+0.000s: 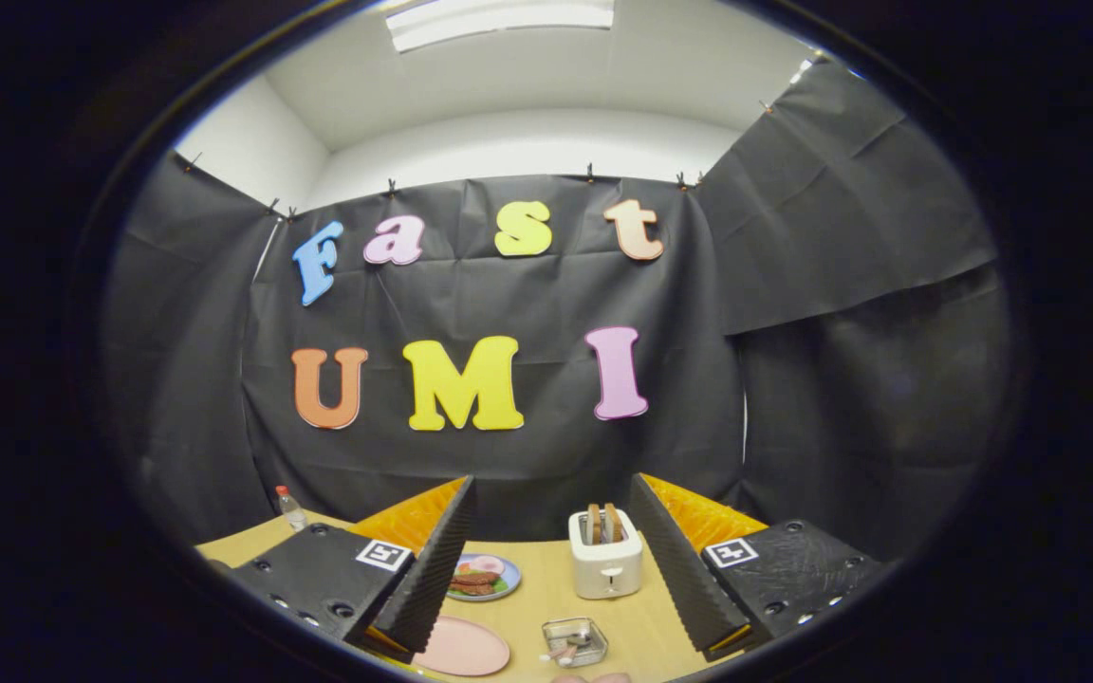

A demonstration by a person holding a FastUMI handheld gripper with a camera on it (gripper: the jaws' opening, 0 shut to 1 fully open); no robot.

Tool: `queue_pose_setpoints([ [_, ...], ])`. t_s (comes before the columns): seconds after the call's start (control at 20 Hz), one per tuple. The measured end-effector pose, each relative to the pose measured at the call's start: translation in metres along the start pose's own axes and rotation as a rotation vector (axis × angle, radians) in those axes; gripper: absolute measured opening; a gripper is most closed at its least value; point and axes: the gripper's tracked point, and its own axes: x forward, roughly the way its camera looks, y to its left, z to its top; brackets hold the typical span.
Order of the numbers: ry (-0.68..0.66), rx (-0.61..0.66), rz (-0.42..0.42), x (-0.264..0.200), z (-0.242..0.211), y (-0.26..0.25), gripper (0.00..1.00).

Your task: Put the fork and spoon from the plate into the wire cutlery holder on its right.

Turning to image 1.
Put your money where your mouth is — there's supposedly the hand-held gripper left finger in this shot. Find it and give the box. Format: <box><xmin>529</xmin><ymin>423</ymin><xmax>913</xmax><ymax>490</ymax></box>
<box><xmin>229</xmin><ymin>475</ymin><xmax>477</xmax><ymax>663</ymax></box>

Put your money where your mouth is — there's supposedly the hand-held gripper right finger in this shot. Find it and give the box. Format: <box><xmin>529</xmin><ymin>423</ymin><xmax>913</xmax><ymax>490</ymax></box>
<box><xmin>629</xmin><ymin>473</ymin><xmax>884</xmax><ymax>663</ymax></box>

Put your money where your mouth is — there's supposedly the pink plate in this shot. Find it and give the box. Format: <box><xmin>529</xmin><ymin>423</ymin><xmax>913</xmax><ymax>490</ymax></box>
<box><xmin>414</xmin><ymin>616</ymin><xmax>511</xmax><ymax>677</ymax></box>

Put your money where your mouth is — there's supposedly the white toaster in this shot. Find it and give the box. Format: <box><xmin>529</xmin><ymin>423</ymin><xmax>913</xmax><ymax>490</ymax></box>
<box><xmin>568</xmin><ymin>509</ymin><xmax>644</xmax><ymax>600</ymax></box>

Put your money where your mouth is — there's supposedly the blue plate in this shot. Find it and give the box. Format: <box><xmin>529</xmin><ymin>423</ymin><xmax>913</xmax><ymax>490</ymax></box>
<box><xmin>447</xmin><ymin>553</ymin><xmax>522</xmax><ymax>603</ymax></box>

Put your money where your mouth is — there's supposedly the metal mesh basket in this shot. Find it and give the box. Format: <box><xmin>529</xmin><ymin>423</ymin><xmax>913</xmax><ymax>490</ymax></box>
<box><xmin>542</xmin><ymin>617</ymin><xmax>609</xmax><ymax>669</ymax></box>

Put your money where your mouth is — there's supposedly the clear bottle with red cap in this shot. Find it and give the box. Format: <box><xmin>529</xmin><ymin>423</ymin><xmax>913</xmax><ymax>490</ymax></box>
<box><xmin>275</xmin><ymin>486</ymin><xmax>308</xmax><ymax>532</ymax></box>

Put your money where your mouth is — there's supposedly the black backdrop cloth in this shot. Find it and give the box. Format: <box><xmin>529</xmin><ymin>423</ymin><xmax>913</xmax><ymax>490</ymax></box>
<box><xmin>101</xmin><ymin>57</ymin><xmax>1012</xmax><ymax>561</ymax></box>

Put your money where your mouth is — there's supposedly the row of small cloth clips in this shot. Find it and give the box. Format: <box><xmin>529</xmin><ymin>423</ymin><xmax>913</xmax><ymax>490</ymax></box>
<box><xmin>184</xmin><ymin>100</ymin><xmax>775</xmax><ymax>221</ymax></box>

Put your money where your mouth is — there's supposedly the ceiling light panel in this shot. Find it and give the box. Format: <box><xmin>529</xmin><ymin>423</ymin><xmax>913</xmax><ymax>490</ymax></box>
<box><xmin>385</xmin><ymin>0</ymin><xmax>616</xmax><ymax>53</ymax></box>

